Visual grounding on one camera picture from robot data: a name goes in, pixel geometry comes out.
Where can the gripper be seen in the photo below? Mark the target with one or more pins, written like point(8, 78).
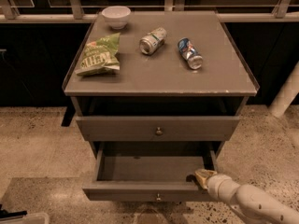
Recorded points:
point(215, 183)

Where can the grey drawer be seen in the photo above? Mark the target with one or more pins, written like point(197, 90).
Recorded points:
point(157, 128)
point(150, 171)

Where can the grey three-drawer cabinet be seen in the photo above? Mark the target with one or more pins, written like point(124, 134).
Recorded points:
point(162, 84)

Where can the grey top drawer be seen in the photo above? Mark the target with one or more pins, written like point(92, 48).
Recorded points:
point(157, 128)

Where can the blue pepsi can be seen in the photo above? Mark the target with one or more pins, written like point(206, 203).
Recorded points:
point(189, 53)

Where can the white pole at right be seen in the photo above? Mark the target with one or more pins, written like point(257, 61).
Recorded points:
point(287, 94)

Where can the silver green soda can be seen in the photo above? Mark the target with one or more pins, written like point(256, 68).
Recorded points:
point(149, 43)

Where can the green chip bag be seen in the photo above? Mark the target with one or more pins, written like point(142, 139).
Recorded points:
point(99, 57)

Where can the white plastic bin corner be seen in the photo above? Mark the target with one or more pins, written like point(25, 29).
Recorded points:
point(35, 218)

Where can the white ceramic bowl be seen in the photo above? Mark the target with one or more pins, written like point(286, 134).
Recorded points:
point(116, 16)

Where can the black object at bottom left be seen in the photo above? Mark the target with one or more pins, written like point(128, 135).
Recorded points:
point(5, 214)

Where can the metal window railing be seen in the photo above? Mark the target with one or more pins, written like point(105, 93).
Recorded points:
point(10, 14)

